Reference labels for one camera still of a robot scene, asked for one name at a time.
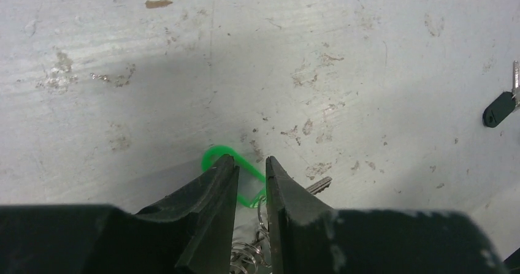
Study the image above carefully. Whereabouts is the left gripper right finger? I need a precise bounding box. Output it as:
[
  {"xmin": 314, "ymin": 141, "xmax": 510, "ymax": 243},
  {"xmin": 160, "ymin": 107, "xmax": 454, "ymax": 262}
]
[{"xmin": 266, "ymin": 156, "xmax": 508, "ymax": 273}]

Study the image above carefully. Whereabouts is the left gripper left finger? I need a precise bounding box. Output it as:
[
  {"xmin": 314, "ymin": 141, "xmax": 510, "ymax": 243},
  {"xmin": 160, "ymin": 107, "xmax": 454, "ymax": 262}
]
[{"xmin": 1, "ymin": 155, "xmax": 239, "ymax": 273}]

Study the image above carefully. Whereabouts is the metal key organizer disc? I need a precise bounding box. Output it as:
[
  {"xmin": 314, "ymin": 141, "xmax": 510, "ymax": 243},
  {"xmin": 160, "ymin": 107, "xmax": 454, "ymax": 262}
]
[{"xmin": 229, "ymin": 196, "xmax": 272, "ymax": 274}]

